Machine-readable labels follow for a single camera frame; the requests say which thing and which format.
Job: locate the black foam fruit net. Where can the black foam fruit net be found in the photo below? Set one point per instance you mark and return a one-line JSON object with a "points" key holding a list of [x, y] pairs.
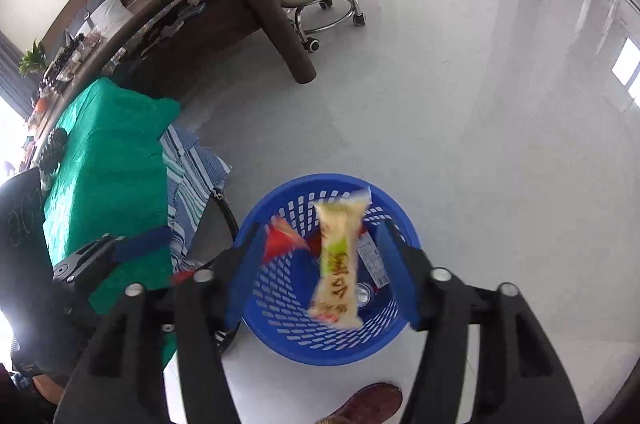
{"points": [[51, 157]]}

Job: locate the red snack wrapper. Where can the red snack wrapper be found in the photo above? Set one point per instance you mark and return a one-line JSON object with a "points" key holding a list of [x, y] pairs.
{"points": [[282, 243]]}

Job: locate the blue mesh trash basket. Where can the blue mesh trash basket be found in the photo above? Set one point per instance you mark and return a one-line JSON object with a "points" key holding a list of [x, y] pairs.
{"points": [[277, 311]]}

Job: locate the potted green plant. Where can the potted green plant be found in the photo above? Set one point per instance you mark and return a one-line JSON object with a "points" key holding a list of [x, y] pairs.
{"points": [[34, 61]]}

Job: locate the grey white pillow left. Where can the grey white pillow left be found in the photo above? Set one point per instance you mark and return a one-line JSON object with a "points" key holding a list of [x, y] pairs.
{"points": [[105, 16]]}

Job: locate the cream snack bar wrapper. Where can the cream snack bar wrapper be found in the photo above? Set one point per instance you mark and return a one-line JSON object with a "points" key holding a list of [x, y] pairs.
{"points": [[334, 302]]}

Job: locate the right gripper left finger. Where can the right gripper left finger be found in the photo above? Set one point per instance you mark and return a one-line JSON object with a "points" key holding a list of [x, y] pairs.
{"points": [[120, 376]]}

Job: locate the dark wooden coffee table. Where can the dark wooden coffee table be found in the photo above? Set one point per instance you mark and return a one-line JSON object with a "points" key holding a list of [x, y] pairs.
{"points": [[175, 67]]}

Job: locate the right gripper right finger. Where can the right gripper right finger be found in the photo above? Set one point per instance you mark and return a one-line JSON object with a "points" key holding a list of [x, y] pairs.
{"points": [[520, 378]]}

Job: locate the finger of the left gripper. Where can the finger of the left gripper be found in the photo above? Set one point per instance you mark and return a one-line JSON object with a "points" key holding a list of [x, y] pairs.
{"points": [[130, 248]]}

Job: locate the striped cloth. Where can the striped cloth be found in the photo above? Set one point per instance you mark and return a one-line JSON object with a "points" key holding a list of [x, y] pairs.
{"points": [[194, 174]]}

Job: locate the green tablecloth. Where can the green tablecloth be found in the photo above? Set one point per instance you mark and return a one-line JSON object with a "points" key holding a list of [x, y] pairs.
{"points": [[113, 178]]}

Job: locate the grey curtain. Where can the grey curtain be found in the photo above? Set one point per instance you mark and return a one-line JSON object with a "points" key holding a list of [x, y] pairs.
{"points": [[15, 89]]}

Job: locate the brown slipper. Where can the brown slipper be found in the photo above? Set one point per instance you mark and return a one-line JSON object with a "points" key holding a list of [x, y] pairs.
{"points": [[373, 404]]}

